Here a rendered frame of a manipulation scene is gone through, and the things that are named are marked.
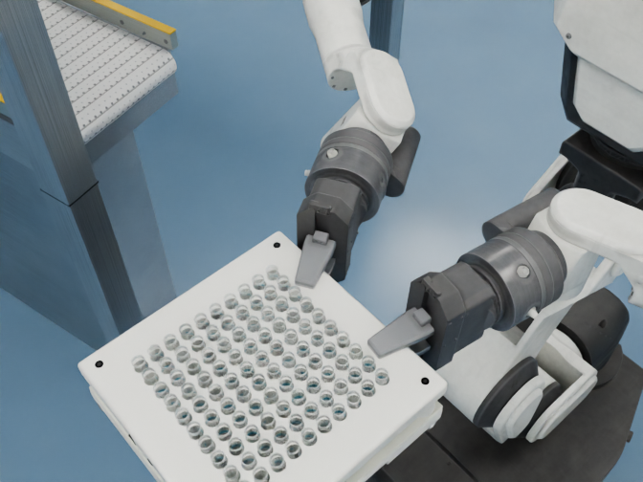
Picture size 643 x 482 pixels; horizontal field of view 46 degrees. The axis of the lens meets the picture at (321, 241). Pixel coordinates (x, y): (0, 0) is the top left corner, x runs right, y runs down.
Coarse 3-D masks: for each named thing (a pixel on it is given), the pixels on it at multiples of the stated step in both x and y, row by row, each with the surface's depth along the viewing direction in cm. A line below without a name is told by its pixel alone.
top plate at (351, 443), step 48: (288, 240) 79; (192, 288) 75; (336, 288) 75; (144, 336) 72; (96, 384) 69; (144, 384) 69; (240, 384) 69; (432, 384) 68; (144, 432) 66; (240, 432) 66; (288, 432) 66; (336, 432) 66; (384, 432) 66; (192, 480) 63; (288, 480) 63; (336, 480) 63
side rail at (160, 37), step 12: (72, 0) 135; (84, 0) 133; (96, 12) 133; (108, 12) 131; (120, 24) 131; (132, 24) 129; (144, 24) 127; (144, 36) 130; (156, 36) 128; (168, 36) 126; (168, 48) 128
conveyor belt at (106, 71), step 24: (48, 0) 138; (48, 24) 133; (72, 24) 133; (96, 24) 133; (72, 48) 129; (96, 48) 129; (120, 48) 129; (144, 48) 129; (72, 72) 125; (96, 72) 125; (120, 72) 125; (144, 72) 126; (168, 72) 129; (72, 96) 121; (96, 96) 121; (120, 96) 122; (144, 96) 127; (96, 120) 119
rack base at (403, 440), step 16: (96, 400) 74; (112, 416) 72; (432, 416) 72; (416, 432) 71; (384, 448) 69; (400, 448) 70; (144, 464) 70; (368, 464) 68; (384, 464) 70; (160, 480) 68; (352, 480) 68
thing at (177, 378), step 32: (224, 320) 73; (256, 320) 73; (288, 320) 73; (224, 352) 71; (256, 352) 70; (288, 352) 70; (192, 384) 68; (256, 384) 67; (288, 384) 70; (320, 384) 68; (256, 416) 67
